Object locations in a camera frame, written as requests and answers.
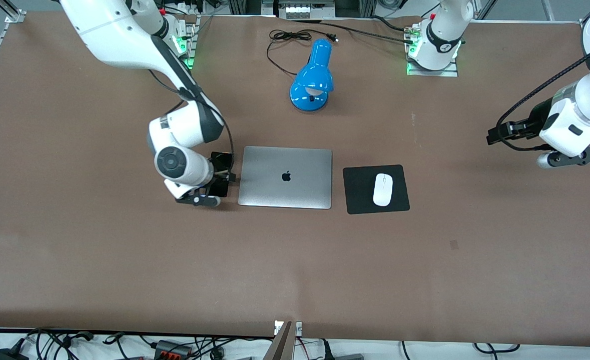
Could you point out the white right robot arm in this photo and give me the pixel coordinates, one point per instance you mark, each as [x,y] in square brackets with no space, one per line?
[119,35]

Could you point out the black power adapter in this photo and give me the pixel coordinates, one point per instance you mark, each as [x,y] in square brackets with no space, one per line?
[7,355]

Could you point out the wooden board piece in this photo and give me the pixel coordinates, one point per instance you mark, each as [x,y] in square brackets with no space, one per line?
[280,347]

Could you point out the silver closed laptop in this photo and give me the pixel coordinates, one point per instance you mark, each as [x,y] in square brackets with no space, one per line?
[274,170]

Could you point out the metal connector box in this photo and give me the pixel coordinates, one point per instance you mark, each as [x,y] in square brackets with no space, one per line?
[305,10]

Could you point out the white metal bracket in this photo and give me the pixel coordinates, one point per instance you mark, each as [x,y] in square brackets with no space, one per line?
[298,328]

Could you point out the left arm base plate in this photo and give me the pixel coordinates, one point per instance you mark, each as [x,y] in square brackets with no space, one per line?
[435,73]

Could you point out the blue desk lamp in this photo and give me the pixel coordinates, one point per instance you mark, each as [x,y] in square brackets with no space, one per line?
[312,75]

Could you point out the power strip with plugs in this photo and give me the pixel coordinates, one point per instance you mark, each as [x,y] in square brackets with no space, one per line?
[189,6]

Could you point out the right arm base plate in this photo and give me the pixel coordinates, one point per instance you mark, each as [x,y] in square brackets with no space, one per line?
[192,45]

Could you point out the black mouse pad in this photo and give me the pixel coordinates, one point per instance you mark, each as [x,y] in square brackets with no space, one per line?
[360,190]

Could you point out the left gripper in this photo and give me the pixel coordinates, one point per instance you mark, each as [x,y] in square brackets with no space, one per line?
[534,121]

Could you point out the white computer mouse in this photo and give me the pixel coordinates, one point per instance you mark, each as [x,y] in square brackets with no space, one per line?
[383,192]

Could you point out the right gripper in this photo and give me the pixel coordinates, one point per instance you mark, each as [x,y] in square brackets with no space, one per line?
[220,173]

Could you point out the black and orange box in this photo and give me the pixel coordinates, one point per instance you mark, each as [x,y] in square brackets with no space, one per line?
[172,350]

